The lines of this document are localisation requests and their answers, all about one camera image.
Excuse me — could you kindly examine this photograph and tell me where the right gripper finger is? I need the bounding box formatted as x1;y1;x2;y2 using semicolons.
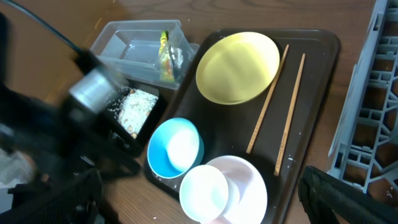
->
298;166;397;223

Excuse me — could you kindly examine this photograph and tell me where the pink bowl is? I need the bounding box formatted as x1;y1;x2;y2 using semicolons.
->
207;156;267;224

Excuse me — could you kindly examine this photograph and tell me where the small white cup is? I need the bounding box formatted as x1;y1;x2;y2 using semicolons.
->
179;165;240;223

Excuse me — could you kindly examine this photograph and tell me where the yellow plate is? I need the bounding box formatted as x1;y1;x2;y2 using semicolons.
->
196;32;280;105

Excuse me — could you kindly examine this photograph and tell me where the blue bowl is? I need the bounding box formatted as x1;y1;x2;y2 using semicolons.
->
147;118;204;179

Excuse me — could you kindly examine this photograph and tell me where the green snack wrapper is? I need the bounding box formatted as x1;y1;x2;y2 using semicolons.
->
159;30;175;83

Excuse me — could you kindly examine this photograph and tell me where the white tissue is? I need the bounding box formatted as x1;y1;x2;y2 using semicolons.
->
170;47;184;70

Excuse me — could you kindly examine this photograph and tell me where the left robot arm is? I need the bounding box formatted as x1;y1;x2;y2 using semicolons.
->
1;50;140;223

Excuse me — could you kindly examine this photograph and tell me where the grey dishwasher rack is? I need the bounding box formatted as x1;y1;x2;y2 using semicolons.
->
328;0;397;208

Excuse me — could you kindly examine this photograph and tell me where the black waste tray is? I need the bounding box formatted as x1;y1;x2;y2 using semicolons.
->
94;79;174;157

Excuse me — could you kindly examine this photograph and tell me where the clear plastic waste bin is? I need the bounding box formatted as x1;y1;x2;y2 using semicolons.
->
91;20;199;90

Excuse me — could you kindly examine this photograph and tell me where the dark brown serving tray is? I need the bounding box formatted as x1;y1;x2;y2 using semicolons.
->
166;29;339;223

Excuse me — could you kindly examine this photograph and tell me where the left wooden chopstick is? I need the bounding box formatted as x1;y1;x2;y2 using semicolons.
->
246;45;290;154

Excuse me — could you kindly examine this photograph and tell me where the wooden chopstick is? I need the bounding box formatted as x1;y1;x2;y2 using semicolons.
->
274;54;306;176
246;45;290;154

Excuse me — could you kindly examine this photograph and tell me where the right wooden chopstick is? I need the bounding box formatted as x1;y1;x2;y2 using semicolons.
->
274;54;306;176

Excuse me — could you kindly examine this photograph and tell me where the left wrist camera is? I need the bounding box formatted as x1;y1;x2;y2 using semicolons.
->
68;65;126;114

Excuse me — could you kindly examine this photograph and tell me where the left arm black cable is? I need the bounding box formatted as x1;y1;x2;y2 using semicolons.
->
0;0;97;72

